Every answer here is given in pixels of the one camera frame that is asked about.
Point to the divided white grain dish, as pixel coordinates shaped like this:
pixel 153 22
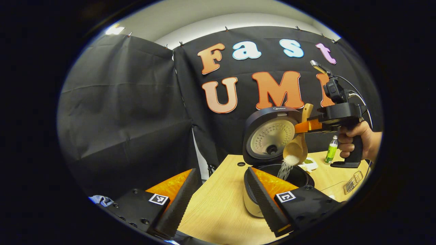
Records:
pixel 311 166

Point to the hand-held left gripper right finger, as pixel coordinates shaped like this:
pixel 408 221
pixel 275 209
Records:
pixel 264 204

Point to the black rice cooker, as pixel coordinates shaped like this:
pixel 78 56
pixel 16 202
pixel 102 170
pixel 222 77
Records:
pixel 269 136

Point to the green drink bottle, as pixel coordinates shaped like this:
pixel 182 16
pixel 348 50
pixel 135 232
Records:
pixel 330 151

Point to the black backdrop cloth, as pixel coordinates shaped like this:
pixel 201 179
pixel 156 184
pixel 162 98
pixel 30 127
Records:
pixel 119 119

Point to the white rice spoonful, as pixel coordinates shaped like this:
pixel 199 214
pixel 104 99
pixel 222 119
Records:
pixel 289 160

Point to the wooden spoon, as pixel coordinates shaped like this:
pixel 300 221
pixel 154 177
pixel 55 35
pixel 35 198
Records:
pixel 295 148

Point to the blue cloth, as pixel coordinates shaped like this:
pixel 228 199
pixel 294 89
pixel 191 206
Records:
pixel 102 200

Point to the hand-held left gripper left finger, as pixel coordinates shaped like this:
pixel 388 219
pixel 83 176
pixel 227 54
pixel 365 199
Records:
pixel 180 207

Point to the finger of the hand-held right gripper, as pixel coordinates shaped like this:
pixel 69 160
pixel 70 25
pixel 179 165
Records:
pixel 308 126

